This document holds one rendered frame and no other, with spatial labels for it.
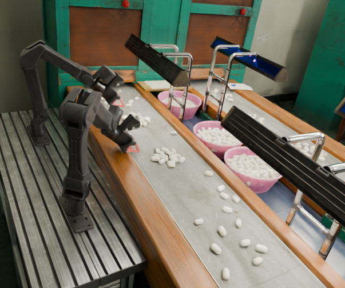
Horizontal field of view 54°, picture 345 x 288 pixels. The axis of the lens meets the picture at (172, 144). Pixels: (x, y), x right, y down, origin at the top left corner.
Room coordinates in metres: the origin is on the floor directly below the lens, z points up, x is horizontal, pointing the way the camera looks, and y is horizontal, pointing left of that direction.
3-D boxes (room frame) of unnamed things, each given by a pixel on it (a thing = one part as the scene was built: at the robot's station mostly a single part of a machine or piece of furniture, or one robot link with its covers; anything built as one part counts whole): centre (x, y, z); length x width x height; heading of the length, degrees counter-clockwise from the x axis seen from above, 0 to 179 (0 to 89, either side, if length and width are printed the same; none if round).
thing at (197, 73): (2.31, -0.16, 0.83); 0.30 x 0.06 x 0.07; 120
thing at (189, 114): (1.90, -0.01, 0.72); 0.27 x 0.27 x 0.10
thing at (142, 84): (2.09, 0.10, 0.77); 0.33 x 0.15 x 0.01; 120
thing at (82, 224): (0.91, 0.31, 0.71); 0.20 x 0.07 x 0.08; 35
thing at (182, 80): (1.62, 0.15, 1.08); 0.62 x 0.08 x 0.07; 30
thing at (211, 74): (1.85, -0.27, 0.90); 0.20 x 0.19 x 0.45; 30
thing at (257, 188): (1.28, -0.37, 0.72); 0.27 x 0.27 x 0.10
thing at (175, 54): (1.65, 0.08, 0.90); 0.20 x 0.19 x 0.45; 30
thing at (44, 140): (1.40, 0.65, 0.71); 0.20 x 0.07 x 0.08; 35
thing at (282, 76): (1.90, -0.33, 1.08); 0.62 x 0.08 x 0.07; 30
